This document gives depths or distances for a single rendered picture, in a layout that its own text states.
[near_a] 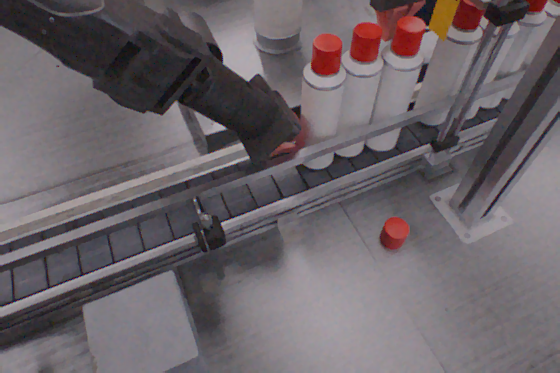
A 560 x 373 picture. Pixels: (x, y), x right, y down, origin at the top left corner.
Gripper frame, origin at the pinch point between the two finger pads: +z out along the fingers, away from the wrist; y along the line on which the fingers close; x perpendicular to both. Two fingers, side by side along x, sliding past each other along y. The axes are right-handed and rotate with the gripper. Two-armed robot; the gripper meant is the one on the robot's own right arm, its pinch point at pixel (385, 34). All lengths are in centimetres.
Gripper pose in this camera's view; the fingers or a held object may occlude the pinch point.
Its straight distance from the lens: 63.1
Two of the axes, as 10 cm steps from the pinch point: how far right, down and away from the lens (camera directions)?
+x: 4.1, 7.2, -5.5
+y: -9.1, 3.3, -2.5
